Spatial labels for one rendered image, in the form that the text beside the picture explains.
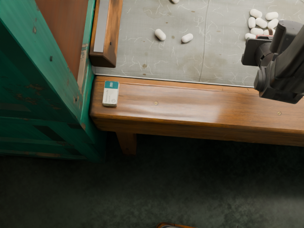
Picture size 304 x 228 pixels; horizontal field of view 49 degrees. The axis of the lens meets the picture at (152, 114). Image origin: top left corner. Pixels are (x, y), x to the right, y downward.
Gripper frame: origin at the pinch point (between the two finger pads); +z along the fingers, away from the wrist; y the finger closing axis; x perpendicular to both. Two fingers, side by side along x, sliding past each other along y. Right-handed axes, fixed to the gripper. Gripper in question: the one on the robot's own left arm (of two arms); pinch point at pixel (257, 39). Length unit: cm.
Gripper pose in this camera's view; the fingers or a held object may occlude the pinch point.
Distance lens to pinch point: 90.6
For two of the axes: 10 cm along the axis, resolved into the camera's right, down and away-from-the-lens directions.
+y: -10.0, -0.8, -0.2
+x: -0.8, 8.2, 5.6
